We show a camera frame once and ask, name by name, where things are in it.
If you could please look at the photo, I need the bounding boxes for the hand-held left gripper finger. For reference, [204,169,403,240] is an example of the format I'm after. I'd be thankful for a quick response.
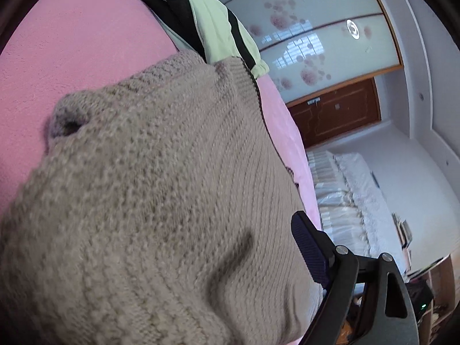
[290,210,420,345]

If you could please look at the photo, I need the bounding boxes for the beige knit sweater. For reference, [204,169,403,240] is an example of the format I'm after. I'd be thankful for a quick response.
[0,49,324,345]

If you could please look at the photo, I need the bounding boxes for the black device with green light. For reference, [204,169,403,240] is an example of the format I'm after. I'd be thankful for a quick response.
[406,280,434,320]

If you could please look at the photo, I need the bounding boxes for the wooden shelf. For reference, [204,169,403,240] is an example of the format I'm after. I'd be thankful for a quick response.
[406,255,457,345]

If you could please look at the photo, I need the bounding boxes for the brown wooden door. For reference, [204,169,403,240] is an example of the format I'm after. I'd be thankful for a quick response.
[285,77,382,150]

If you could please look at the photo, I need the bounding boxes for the floral glass wardrobe doors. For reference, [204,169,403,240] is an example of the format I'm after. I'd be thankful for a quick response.
[198,0,403,106]

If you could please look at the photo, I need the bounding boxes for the light green black-trimmed jacket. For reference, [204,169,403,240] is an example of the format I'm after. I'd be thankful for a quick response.
[131,0,269,80]

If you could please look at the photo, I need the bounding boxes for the pink bed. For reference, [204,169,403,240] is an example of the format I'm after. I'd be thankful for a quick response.
[0,0,322,345]

